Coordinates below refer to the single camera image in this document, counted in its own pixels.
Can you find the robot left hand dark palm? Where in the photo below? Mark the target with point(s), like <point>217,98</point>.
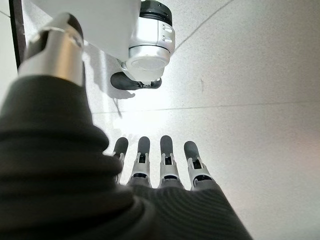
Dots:
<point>50,175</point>

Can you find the robot left foot black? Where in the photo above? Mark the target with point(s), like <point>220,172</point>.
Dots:
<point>122,81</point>

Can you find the dark cabinet kickboard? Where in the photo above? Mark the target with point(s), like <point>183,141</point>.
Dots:
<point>17,25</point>

